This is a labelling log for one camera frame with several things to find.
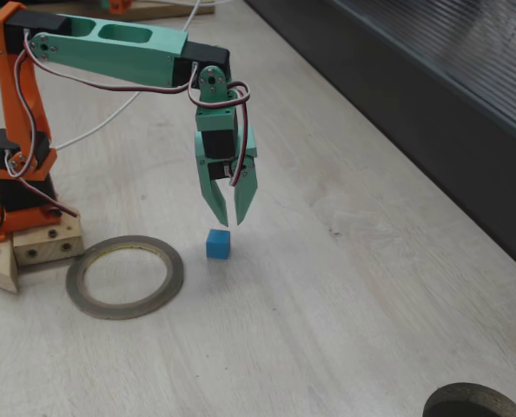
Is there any round desk cable hole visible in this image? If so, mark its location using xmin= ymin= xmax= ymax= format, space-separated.
xmin=422 ymin=381 xmax=516 ymax=417

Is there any grey ribbed desk divider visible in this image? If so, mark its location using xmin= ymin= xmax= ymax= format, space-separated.
xmin=244 ymin=0 xmax=516 ymax=281

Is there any blue cube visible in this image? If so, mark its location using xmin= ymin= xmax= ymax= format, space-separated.
xmin=206 ymin=228 xmax=232 ymax=261

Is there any white usb cable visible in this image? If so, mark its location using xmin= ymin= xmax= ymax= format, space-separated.
xmin=51 ymin=0 xmax=237 ymax=151

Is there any wooden base block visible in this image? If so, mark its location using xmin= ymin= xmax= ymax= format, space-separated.
xmin=12 ymin=211 xmax=86 ymax=267

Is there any red white black servo wire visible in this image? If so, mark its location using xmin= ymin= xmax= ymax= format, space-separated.
xmin=17 ymin=28 xmax=251 ymax=188
xmin=3 ymin=51 xmax=80 ymax=218

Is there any grey ring of tape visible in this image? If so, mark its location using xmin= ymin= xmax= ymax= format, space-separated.
xmin=65 ymin=235 xmax=185 ymax=321

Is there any orange leader arm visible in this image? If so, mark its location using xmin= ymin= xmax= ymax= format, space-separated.
xmin=100 ymin=0 xmax=134 ymax=14

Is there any thin brown wooden board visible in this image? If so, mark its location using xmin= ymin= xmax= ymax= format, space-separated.
xmin=0 ymin=0 xmax=215 ymax=36

